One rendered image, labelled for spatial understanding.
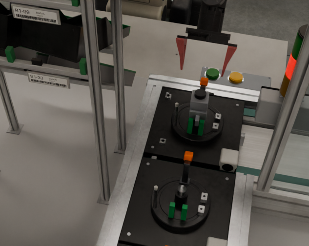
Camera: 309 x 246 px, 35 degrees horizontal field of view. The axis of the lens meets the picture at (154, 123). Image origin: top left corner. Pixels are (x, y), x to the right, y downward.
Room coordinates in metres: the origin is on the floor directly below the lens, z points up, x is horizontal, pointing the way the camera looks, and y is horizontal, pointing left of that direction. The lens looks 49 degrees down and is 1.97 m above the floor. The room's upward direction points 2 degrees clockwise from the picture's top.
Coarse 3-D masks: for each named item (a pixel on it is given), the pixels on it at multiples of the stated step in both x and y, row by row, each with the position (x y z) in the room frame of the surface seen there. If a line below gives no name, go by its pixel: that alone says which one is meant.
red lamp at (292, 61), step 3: (291, 57) 0.71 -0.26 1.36; (291, 60) 0.70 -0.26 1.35; (294, 60) 0.70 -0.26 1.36; (288, 63) 0.71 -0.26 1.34; (291, 63) 0.70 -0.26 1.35; (294, 63) 0.70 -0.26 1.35; (288, 66) 0.71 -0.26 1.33; (291, 66) 0.70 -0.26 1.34; (288, 69) 0.70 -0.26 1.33; (291, 69) 0.70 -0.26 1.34; (288, 72) 0.70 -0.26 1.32; (291, 72) 0.70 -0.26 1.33; (288, 75) 0.70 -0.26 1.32; (288, 78) 0.70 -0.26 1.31
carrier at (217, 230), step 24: (144, 168) 0.71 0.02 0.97; (168, 168) 0.72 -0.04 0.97; (192, 168) 0.72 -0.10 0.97; (144, 192) 0.64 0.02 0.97; (168, 192) 0.63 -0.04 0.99; (192, 192) 0.63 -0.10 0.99; (216, 192) 0.65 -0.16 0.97; (144, 216) 0.58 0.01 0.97; (168, 216) 0.57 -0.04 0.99; (192, 216) 0.57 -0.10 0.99; (216, 216) 0.58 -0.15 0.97; (120, 240) 0.51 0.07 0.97; (144, 240) 0.52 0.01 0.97; (168, 240) 0.52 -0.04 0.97; (192, 240) 0.52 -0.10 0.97; (216, 240) 0.51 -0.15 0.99
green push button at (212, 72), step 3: (207, 69) 1.08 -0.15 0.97; (210, 69) 1.08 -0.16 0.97; (213, 69) 1.08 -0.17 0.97; (216, 69) 1.08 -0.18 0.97; (207, 72) 1.07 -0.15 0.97; (210, 72) 1.07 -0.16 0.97; (213, 72) 1.07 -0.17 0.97; (216, 72) 1.07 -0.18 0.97; (207, 75) 1.06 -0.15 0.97; (210, 75) 1.06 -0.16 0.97; (213, 75) 1.06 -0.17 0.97; (216, 75) 1.06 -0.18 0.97; (210, 78) 1.05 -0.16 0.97; (213, 78) 1.05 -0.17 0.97; (216, 78) 1.05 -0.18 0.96
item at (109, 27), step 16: (64, 16) 0.93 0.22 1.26; (80, 16) 1.00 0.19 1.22; (32, 32) 0.78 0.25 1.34; (48, 32) 0.77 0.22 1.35; (64, 32) 0.76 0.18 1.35; (80, 32) 0.75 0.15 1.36; (128, 32) 0.96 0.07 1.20; (32, 48) 0.76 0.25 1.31; (48, 48) 0.75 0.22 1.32; (64, 48) 0.75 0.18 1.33; (80, 48) 0.75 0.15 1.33
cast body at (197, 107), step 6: (192, 90) 0.88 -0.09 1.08; (198, 90) 0.87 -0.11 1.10; (204, 90) 0.87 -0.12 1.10; (192, 96) 0.86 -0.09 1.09; (198, 96) 0.85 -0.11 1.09; (204, 96) 0.85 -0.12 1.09; (192, 102) 0.84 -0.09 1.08; (198, 102) 0.84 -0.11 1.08; (204, 102) 0.84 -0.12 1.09; (192, 108) 0.84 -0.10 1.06; (198, 108) 0.84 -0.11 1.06; (204, 108) 0.83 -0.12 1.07; (192, 114) 0.83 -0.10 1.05; (198, 114) 0.83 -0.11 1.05; (204, 114) 0.83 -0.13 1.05; (198, 120) 0.81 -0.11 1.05
